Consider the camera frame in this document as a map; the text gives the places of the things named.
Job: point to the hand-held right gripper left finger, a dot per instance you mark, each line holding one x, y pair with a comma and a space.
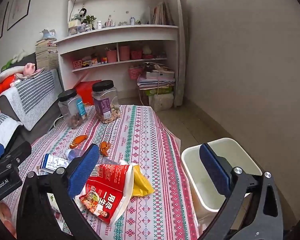
82, 170

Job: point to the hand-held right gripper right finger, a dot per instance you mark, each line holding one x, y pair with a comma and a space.
215, 170

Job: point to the clear plastic bottle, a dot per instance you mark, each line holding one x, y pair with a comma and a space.
73, 153

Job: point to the white plastic bin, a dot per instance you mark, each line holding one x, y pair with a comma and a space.
197, 160

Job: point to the blue and white box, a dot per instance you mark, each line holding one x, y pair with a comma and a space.
52, 161

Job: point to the striped grey seat cover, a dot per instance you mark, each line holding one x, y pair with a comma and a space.
0, 130

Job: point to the orange sausage snack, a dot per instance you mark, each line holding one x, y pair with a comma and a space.
78, 140

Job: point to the orange candy wrapper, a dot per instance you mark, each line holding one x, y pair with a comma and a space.
105, 148

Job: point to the red snack bag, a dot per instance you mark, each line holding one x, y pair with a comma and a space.
107, 200

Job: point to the dark grey sofa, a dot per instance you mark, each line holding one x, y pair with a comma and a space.
40, 123

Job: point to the blue label plastic jar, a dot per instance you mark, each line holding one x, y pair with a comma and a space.
71, 110

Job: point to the yellow packet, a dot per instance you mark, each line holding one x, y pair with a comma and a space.
142, 185

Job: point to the orange plush toy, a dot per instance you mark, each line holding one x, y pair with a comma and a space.
3, 85

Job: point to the patterned tablecloth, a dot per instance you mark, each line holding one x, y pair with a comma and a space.
145, 142

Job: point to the purple label plastic jar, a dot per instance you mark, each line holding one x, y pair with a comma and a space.
105, 102

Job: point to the striped grey sofa cover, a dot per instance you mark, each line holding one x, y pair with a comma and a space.
35, 92

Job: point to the red cardboard box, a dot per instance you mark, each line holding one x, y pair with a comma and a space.
86, 91

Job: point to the white plastic bag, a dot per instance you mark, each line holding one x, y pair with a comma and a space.
162, 102

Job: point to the pink pig plush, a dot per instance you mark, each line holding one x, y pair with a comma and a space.
29, 68

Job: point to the white and green plush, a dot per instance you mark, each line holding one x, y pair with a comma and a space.
15, 58

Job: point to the green tissue package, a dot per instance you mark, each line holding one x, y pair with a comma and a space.
158, 91

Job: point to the pink lattice basket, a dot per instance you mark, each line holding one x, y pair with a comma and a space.
78, 64

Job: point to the yellow toy car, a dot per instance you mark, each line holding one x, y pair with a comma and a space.
86, 64

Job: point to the pile of books and papers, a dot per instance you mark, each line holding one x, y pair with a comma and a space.
157, 78

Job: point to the stack of old books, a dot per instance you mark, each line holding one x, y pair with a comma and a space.
47, 55

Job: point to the pink hanging basket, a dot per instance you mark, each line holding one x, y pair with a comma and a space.
135, 73

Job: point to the colourful toy blocks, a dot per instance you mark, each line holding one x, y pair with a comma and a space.
103, 60

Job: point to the short pink container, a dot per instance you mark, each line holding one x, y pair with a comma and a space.
111, 56

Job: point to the tall pink container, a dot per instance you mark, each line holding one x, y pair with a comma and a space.
124, 53

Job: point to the pink slatted basket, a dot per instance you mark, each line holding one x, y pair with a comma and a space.
136, 54

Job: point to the beige curtain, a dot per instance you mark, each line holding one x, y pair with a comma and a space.
178, 42

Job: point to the yellow white plush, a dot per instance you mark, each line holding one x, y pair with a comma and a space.
146, 49

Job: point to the clear storage box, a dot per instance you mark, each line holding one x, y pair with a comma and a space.
77, 30

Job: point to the white bookshelf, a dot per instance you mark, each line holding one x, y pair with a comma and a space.
120, 33

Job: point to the small white bottle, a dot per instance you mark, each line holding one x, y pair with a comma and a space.
99, 25

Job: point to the pink figurines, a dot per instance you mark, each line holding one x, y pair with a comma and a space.
110, 23

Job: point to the small potted plant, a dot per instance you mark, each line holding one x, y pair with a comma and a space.
88, 20

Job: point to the large framed picture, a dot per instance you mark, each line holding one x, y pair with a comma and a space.
21, 2

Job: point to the small silver can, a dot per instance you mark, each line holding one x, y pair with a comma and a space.
132, 21

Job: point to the panda figure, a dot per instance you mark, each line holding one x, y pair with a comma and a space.
83, 12

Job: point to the leaning thin books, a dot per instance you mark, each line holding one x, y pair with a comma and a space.
160, 15

